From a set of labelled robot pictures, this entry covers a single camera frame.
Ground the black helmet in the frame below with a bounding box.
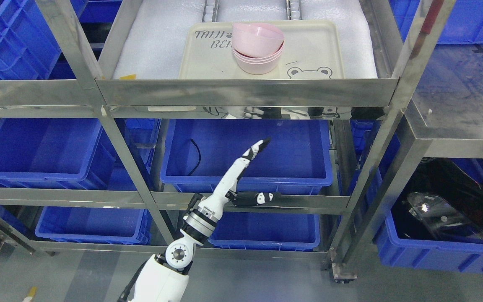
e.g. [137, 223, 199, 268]
[391, 157, 483, 244]

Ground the steel work table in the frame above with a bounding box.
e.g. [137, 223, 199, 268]
[342, 42, 483, 269]

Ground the blue bin with helmet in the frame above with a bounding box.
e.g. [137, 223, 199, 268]
[375, 159, 483, 275]

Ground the blue bin middle shelf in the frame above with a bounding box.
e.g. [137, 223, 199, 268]
[160, 119, 334, 196]

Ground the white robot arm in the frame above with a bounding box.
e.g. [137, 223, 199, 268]
[117, 193, 228, 302]

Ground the blue bin left middle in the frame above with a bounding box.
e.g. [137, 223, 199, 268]
[0, 118, 117, 190]

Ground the blue bin shelf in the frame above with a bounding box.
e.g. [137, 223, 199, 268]
[208, 212, 320, 252]
[160, 119, 334, 196]

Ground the cream bear tray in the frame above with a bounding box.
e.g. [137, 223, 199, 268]
[179, 20, 344, 80]

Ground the blue bin left bottom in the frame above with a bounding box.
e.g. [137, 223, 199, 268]
[34, 206, 153, 245]

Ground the steel shelf rack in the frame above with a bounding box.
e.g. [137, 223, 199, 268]
[0, 0, 455, 278]

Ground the stack of pink bowls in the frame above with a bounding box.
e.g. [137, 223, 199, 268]
[232, 43, 284, 75]

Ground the blue bin bottom shelf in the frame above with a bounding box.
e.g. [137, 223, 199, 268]
[208, 212, 320, 252]

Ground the pink ikea bowl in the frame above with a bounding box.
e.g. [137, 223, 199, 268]
[232, 23, 284, 58]

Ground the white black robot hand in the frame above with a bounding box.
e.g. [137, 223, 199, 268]
[197, 138, 282, 219]

